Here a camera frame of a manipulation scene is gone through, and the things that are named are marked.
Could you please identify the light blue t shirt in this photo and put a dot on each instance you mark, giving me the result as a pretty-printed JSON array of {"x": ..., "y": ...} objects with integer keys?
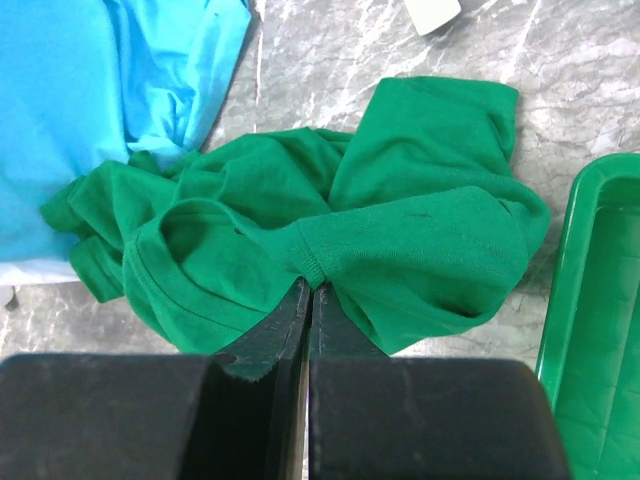
[{"x": 83, "y": 82}]

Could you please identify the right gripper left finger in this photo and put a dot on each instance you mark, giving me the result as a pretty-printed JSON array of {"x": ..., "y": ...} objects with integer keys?
[{"x": 276, "y": 337}]

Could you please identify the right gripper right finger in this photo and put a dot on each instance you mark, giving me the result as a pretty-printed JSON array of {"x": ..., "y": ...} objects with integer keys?
[{"x": 332, "y": 333}]

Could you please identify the green plastic tray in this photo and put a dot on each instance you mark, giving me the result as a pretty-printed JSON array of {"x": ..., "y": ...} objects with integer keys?
[{"x": 589, "y": 355}]

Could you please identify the white metal clothes rack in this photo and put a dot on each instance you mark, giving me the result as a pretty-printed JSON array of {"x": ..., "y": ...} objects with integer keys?
[{"x": 429, "y": 15}]

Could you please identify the green t shirt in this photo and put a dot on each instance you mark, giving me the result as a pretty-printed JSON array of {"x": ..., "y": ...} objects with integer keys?
[{"x": 415, "y": 219}]

